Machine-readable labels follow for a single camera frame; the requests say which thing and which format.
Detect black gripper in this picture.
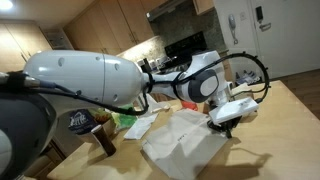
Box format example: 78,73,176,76
207,116,241,139

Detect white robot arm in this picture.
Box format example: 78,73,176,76
0,50,228,180

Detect dark blue chip bag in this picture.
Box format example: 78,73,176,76
68,109,98,135

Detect pink liquid spray bottle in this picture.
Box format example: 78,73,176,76
181,101,198,111

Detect white door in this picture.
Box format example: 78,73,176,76
250,0,320,78

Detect pair of sneakers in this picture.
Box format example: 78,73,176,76
235,71,260,85

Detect green bag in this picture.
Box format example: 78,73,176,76
93,104,138,131

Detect wooden kitchen cabinets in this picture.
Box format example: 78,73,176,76
0,0,215,72

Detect black stove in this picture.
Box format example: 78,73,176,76
165,31,207,68

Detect white wall phone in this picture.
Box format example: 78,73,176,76
228,14,238,45

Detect white paper sheet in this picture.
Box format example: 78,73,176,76
124,114,157,140

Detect white paper bag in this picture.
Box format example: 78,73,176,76
142,109,227,180

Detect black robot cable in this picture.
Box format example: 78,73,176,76
0,51,272,117

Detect beige cardboard box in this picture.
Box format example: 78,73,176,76
231,83,259,115

